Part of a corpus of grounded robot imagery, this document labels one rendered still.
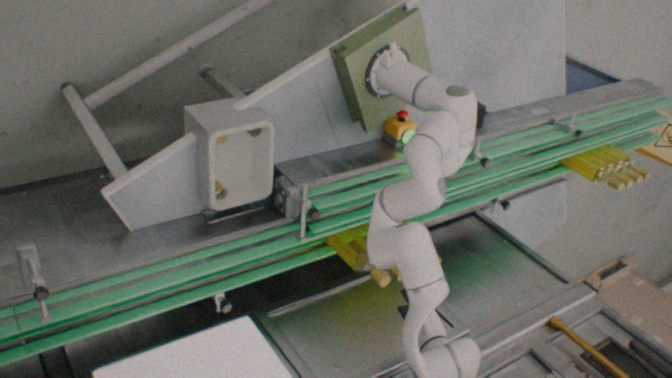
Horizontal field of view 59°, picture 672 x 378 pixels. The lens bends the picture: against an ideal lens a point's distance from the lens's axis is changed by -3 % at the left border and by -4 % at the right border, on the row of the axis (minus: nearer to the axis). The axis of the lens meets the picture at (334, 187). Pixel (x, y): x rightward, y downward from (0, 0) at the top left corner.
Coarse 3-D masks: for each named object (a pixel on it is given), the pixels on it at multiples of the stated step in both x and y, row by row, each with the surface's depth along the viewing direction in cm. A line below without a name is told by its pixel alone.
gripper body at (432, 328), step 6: (432, 312) 138; (426, 318) 137; (432, 318) 137; (438, 318) 137; (426, 324) 135; (432, 324) 135; (438, 324) 136; (420, 330) 137; (426, 330) 135; (432, 330) 134; (438, 330) 134; (444, 330) 135; (420, 336) 137; (426, 336) 134; (432, 336) 133; (438, 336) 134; (444, 336) 135; (420, 342) 137; (426, 342) 133; (420, 348) 134
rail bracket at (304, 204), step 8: (304, 184) 151; (288, 192) 157; (296, 192) 157; (304, 192) 151; (296, 200) 156; (304, 200) 153; (304, 208) 153; (312, 208) 151; (304, 216) 155; (312, 216) 150; (304, 224) 157; (304, 240) 159
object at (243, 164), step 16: (240, 128) 146; (256, 128) 148; (272, 128) 151; (208, 144) 144; (224, 144) 154; (240, 144) 157; (256, 144) 159; (272, 144) 154; (208, 160) 146; (224, 160) 157; (240, 160) 160; (256, 160) 161; (272, 160) 156; (224, 176) 159; (240, 176) 162; (256, 176) 164; (272, 176) 159; (240, 192) 160; (256, 192) 161; (224, 208) 155
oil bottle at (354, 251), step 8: (344, 232) 165; (352, 232) 166; (328, 240) 168; (336, 240) 164; (344, 240) 162; (352, 240) 163; (360, 240) 163; (336, 248) 165; (344, 248) 162; (352, 248) 160; (360, 248) 160; (344, 256) 163; (352, 256) 159; (360, 256) 157; (368, 256) 158; (352, 264) 160; (360, 264) 158; (360, 272) 160
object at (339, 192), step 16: (656, 96) 245; (592, 112) 224; (608, 112) 226; (624, 112) 227; (640, 112) 230; (544, 128) 208; (560, 128) 210; (576, 128) 211; (480, 144) 193; (496, 144) 195; (512, 144) 196; (528, 144) 197; (464, 160) 184; (368, 176) 171; (384, 176) 172; (400, 176) 172; (320, 192) 162; (336, 192) 163; (352, 192) 163; (368, 192) 164; (320, 208) 156
